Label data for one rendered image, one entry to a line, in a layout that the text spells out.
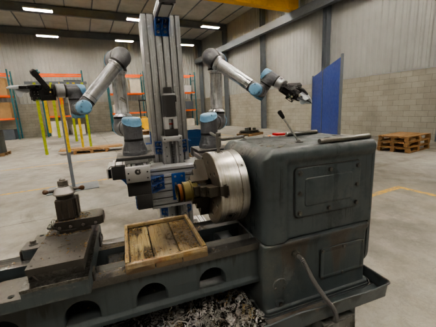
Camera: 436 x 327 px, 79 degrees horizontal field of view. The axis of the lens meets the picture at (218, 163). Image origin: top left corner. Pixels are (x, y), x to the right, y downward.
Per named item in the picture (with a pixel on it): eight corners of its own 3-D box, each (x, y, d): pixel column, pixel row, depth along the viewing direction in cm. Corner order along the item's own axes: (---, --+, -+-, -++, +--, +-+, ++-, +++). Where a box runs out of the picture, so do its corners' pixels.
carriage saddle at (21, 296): (103, 231, 127) (101, 220, 126) (93, 292, 84) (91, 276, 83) (30, 244, 118) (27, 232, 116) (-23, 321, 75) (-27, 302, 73)
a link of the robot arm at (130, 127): (128, 140, 157) (125, 117, 154) (119, 139, 167) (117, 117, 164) (146, 137, 164) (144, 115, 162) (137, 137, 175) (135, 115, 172)
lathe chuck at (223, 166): (217, 202, 138) (216, 143, 129) (242, 233, 110) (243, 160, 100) (200, 205, 135) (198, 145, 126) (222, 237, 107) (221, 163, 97)
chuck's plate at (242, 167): (223, 201, 139) (222, 143, 130) (250, 231, 111) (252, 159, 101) (217, 202, 138) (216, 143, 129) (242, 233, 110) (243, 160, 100)
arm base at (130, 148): (122, 153, 172) (121, 138, 170) (146, 151, 177) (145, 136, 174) (122, 157, 158) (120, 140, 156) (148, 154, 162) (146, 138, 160)
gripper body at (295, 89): (292, 103, 166) (276, 93, 168) (298, 98, 171) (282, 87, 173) (298, 94, 160) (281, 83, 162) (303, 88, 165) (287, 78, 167)
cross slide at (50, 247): (96, 221, 125) (95, 212, 124) (85, 271, 85) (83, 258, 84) (56, 228, 120) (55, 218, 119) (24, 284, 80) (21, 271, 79)
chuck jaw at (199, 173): (213, 182, 121) (206, 159, 126) (215, 178, 116) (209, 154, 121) (189, 185, 117) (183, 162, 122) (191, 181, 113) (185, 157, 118)
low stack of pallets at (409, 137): (398, 145, 833) (399, 131, 824) (430, 148, 760) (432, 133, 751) (375, 150, 773) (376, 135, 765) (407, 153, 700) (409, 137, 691)
